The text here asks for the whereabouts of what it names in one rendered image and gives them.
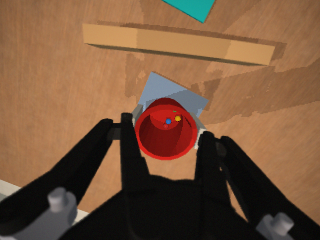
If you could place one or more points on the red cup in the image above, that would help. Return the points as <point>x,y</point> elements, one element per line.
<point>165,144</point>

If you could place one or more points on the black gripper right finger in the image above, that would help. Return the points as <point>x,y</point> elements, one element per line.
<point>265,207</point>

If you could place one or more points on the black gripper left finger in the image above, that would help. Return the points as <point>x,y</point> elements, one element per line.
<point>47,207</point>

